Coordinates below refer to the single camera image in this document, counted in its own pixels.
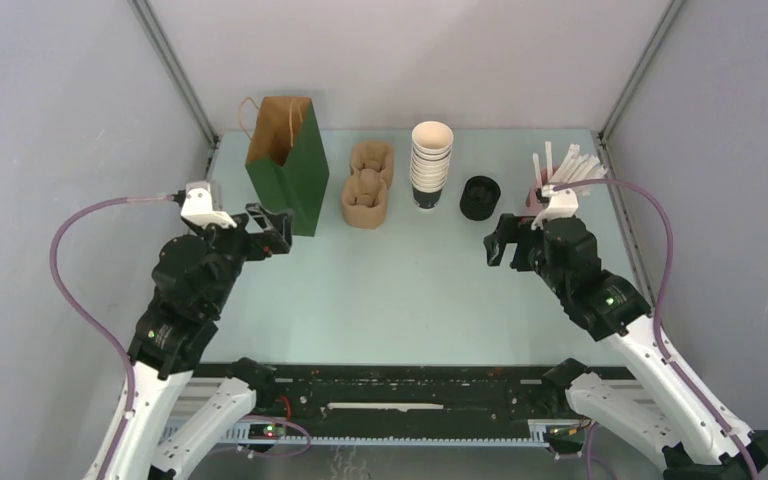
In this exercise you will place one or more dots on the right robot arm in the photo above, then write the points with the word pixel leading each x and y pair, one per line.
pixel 693 435

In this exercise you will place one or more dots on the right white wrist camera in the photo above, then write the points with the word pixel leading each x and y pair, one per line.
pixel 555 205

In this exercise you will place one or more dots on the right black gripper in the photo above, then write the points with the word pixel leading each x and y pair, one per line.
pixel 510 229

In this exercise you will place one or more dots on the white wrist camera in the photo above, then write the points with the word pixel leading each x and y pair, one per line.
pixel 555 205
pixel 202 206

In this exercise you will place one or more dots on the stack of paper cups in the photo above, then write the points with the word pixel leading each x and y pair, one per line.
pixel 431 151

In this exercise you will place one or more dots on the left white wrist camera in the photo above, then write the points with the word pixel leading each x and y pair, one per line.
pixel 202 206

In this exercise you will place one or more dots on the stack of black lids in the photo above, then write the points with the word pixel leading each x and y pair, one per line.
pixel 479 198

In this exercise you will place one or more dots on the green paper bag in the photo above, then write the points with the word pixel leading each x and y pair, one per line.
pixel 286 160

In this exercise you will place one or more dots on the pink straw holder cup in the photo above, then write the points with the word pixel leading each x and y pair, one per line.
pixel 532 203

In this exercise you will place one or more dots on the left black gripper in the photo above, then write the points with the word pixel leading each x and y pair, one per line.
pixel 268 242

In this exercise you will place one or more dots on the brown pulp cup carrier stack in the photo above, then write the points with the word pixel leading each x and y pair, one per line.
pixel 365 194

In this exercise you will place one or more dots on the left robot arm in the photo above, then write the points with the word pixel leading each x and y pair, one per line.
pixel 194 278

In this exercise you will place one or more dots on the white wrapped straws bundle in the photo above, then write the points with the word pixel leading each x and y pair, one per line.
pixel 575 167

